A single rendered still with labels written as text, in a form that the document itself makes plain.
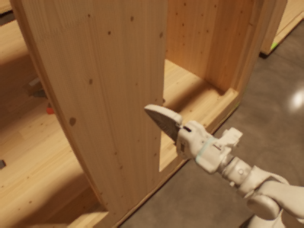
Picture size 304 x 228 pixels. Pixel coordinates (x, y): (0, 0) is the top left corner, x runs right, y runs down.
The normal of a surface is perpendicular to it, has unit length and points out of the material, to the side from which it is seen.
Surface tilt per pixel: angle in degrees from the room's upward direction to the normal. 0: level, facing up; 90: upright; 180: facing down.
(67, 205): 0
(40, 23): 90
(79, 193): 0
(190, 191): 0
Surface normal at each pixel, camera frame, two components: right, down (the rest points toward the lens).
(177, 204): 0.00, -0.67
